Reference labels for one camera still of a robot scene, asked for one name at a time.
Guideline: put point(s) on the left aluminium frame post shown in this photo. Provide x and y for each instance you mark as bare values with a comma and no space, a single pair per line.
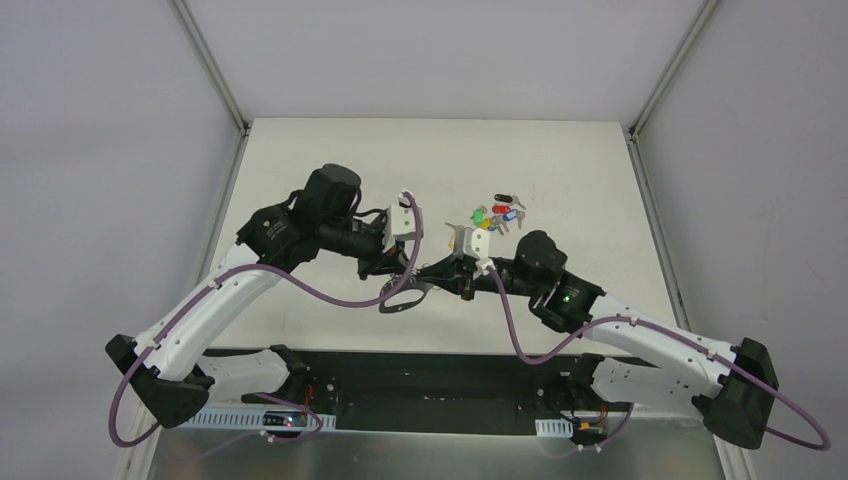
197,42

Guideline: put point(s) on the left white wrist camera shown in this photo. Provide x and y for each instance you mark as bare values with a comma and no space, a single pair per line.
400,224

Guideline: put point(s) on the right aluminium frame post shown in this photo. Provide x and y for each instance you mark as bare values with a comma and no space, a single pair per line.
680,55

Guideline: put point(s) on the white slotted bracket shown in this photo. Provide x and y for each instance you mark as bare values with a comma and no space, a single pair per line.
554,428
249,418

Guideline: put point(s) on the left white slotted bracket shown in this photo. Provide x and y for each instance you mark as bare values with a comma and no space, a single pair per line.
249,418

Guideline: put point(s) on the yellow tagged key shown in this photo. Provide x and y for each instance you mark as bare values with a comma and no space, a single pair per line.
456,230

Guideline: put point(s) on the right white slotted bracket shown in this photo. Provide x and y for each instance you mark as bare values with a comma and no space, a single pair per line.
554,428

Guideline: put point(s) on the aluminium frame post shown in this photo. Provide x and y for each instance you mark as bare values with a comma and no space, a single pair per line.
680,55
197,42

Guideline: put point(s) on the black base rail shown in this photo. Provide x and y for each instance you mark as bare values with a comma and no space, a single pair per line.
469,394

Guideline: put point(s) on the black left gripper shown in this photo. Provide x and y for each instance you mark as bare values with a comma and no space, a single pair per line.
370,259

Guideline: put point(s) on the left green circuit board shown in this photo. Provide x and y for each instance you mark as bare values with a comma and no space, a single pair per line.
285,419

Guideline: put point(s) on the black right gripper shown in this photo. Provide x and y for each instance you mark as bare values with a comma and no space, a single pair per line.
465,278

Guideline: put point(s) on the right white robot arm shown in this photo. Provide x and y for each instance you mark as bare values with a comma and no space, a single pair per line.
729,387

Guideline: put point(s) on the green tagged key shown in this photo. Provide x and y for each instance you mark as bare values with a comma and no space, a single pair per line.
479,217

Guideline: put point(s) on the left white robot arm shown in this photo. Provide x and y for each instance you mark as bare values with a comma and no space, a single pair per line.
167,365

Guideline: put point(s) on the yellow capped key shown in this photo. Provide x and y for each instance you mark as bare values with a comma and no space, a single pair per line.
495,223

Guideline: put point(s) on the blue tagged key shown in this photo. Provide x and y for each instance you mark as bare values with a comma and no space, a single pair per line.
515,216

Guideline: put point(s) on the black tagged key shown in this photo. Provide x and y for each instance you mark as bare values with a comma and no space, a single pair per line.
511,200

